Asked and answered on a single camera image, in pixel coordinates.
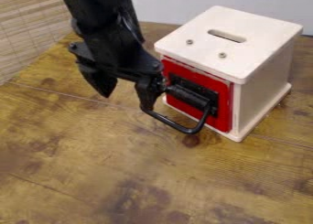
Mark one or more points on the white wooden drawer cabinet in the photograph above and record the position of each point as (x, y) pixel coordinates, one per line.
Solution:
(237, 54)

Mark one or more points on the red wooden drawer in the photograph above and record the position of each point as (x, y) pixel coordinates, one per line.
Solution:
(221, 85)

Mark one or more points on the black metal drawer handle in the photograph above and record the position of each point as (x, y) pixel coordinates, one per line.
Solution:
(191, 99)

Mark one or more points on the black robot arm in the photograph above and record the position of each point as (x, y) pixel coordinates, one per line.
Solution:
(110, 52)

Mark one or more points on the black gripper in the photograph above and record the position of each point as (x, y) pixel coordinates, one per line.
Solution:
(107, 26)

